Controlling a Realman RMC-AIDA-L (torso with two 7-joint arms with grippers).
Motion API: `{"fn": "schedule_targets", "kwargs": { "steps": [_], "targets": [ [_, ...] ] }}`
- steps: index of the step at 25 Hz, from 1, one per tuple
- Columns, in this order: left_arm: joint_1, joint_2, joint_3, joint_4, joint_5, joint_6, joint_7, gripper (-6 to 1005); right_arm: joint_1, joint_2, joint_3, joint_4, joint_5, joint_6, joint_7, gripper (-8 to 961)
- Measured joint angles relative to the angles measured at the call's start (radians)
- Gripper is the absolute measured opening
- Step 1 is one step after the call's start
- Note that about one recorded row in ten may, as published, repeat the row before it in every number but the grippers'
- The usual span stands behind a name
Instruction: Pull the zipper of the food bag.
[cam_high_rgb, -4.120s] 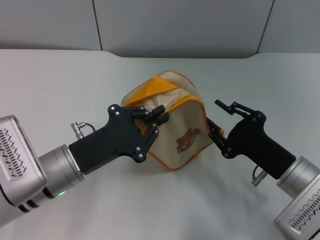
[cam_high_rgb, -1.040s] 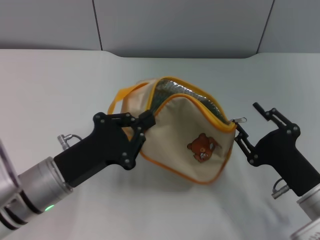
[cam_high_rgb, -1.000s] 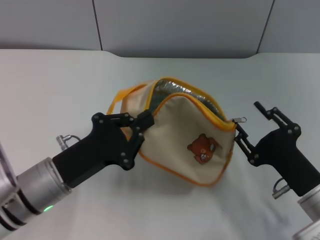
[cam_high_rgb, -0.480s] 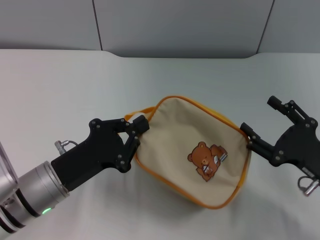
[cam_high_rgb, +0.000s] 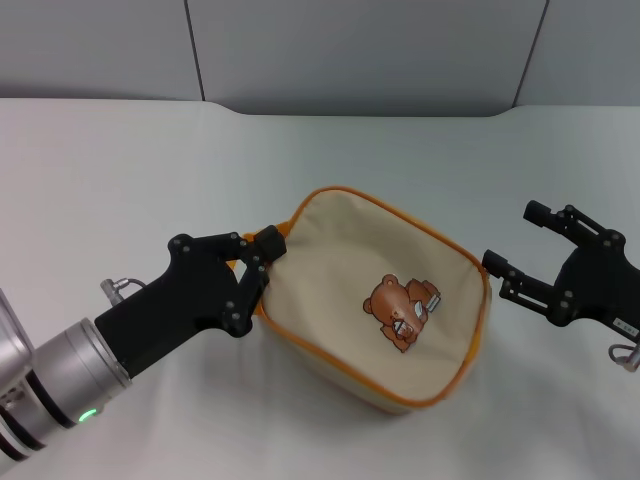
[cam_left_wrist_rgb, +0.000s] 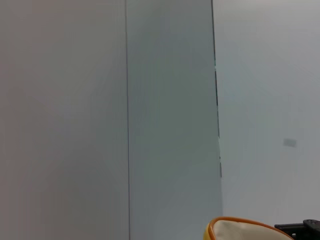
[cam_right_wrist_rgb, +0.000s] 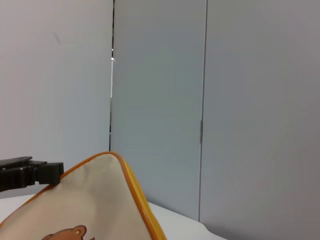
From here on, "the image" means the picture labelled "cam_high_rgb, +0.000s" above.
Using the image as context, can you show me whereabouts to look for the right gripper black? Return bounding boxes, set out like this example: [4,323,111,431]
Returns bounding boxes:
[482,199,640,340]

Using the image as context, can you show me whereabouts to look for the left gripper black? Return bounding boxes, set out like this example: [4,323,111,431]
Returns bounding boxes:
[93,224,289,379]

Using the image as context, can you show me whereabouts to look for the beige food bag orange trim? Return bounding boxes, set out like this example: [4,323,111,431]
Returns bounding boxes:
[227,185,494,418]

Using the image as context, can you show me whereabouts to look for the left silver cable connector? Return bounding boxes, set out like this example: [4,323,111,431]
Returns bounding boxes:
[99,276,147,306]

